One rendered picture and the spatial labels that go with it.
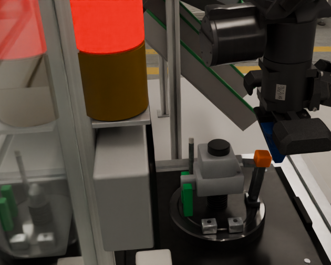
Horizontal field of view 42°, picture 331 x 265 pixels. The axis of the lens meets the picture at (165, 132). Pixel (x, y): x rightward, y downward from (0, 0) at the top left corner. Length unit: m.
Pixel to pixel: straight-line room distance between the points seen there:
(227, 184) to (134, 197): 0.31
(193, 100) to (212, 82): 0.44
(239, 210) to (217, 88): 0.24
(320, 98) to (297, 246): 0.21
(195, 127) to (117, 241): 0.78
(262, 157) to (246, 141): 0.44
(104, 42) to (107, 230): 0.13
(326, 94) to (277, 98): 0.06
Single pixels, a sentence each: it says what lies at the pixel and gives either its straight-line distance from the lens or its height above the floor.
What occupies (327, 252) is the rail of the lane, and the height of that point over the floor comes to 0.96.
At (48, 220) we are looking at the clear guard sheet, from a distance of 0.22.
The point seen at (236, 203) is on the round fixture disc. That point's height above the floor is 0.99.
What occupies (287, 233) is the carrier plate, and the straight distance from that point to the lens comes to 0.64.
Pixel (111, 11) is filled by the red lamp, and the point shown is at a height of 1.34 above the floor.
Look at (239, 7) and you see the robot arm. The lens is 0.50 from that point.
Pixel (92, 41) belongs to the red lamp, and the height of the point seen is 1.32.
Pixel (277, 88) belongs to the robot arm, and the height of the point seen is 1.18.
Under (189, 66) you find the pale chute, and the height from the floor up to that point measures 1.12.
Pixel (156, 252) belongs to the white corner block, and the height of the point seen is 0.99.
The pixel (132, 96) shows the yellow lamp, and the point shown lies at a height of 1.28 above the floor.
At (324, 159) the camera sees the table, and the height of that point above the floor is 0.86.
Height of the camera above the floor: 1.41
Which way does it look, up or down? 31 degrees down
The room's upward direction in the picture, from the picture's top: 2 degrees counter-clockwise
